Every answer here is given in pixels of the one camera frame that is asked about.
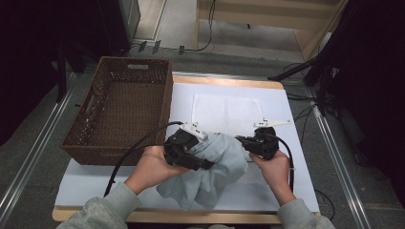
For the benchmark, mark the black metal stand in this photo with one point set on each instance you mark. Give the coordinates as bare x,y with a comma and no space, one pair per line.
321,79

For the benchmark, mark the person's left hand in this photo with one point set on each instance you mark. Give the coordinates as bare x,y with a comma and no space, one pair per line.
149,168

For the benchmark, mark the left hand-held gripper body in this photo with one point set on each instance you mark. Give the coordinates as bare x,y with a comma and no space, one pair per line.
180,149

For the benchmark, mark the light wooden frame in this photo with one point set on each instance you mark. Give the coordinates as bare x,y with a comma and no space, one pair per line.
254,19

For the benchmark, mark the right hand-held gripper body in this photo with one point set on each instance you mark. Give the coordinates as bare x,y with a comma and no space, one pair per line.
264,144

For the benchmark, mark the black metal post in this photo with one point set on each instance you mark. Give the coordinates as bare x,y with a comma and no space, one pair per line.
62,76

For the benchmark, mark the light blue garment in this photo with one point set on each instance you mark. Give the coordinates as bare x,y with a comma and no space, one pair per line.
216,168

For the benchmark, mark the metal floor bracket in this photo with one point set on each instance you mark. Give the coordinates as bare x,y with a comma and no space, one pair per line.
181,50
156,46
142,46

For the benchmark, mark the dark cabinet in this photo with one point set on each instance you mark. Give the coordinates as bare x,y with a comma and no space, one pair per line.
127,22

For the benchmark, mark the white mesh laundry bag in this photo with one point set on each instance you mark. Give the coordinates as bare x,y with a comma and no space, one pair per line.
223,111

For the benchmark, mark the metal floor rail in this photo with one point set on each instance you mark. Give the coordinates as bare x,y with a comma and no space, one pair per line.
31,152
340,165

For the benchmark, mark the brown wicker basket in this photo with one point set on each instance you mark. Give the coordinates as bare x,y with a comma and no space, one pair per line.
127,105

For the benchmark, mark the person's right hand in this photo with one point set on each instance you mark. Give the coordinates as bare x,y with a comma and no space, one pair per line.
277,171

